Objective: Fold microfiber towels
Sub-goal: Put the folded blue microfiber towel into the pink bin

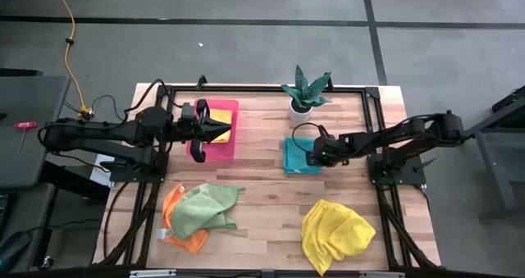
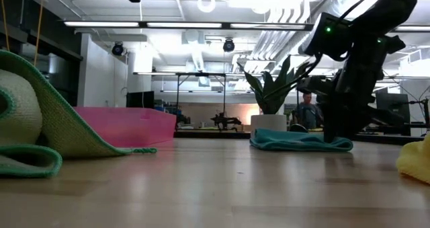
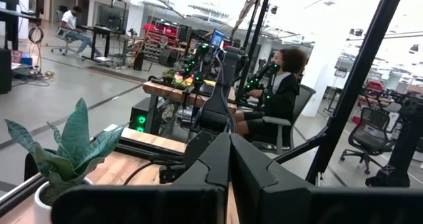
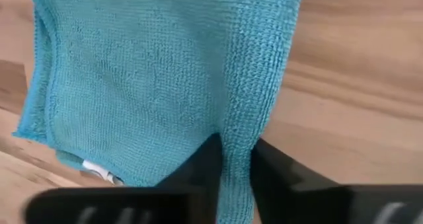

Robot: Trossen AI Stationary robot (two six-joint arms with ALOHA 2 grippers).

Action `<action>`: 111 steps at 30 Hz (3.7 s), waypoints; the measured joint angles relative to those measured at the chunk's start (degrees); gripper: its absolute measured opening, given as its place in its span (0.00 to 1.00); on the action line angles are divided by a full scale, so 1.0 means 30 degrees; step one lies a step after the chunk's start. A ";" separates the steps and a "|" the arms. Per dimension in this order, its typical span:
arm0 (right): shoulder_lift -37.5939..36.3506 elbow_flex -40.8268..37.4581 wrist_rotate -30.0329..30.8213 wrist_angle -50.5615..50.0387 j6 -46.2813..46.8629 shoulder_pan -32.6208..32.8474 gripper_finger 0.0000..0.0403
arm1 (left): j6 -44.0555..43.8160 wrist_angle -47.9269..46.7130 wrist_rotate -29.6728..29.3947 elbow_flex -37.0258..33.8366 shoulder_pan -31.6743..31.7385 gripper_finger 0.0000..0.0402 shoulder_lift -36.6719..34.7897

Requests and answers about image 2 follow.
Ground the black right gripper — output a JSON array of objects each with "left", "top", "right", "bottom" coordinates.
[{"left": 302, "top": 14, "right": 406, "bottom": 143}]

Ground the teal microfiber towel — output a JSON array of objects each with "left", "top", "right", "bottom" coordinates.
[{"left": 249, "top": 128, "right": 354, "bottom": 153}]

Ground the yellow microfiber towel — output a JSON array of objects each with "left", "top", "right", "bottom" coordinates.
[{"left": 395, "top": 133, "right": 430, "bottom": 185}]

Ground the green microfiber towel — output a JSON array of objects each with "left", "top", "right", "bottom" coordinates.
[{"left": 0, "top": 49, "right": 158, "bottom": 179}]

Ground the person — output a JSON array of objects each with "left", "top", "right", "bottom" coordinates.
[{"left": 294, "top": 91, "right": 324, "bottom": 130}]

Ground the white plant pot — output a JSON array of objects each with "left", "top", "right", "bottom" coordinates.
[{"left": 250, "top": 114, "right": 288, "bottom": 138}]

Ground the black computer monitor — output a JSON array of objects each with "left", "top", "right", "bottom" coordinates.
[
  {"left": 375, "top": 92, "right": 412, "bottom": 124},
  {"left": 126, "top": 90, "right": 156, "bottom": 109}
]

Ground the green snake plant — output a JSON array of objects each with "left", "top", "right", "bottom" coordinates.
[{"left": 236, "top": 54, "right": 313, "bottom": 116}]

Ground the black ceiling dome device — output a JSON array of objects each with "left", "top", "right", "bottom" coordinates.
[
  {"left": 222, "top": 38, "right": 236, "bottom": 53},
  {"left": 111, "top": 42, "right": 125, "bottom": 57}
]

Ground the long ceiling light fixture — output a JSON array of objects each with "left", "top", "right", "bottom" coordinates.
[{"left": 62, "top": 19, "right": 315, "bottom": 32}]

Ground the pink plastic bin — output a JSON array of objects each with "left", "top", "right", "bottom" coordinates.
[{"left": 73, "top": 106, "right": 177, "bottom": 149}]

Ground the black aluminium extrusion frame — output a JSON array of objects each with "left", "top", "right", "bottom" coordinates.
[{"left": 173, "top": 128, "right": 430, "bottom": 147}]

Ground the black background workstation frame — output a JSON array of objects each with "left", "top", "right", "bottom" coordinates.
[{"left": 174, "top": 71, "right": 229, "bottom": 130}]

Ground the white ring light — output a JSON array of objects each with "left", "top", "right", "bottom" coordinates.
[{"left": 196, "top": 0, "right": 217, "bottom": 14}]

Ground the yellow extension cable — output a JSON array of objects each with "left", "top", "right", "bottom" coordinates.
[
  {"left": 0, "top": 0, "right": 10, "bottom": 52},
  {"left": 32, "top": 0, "right": 45, "bottom": 67}
]

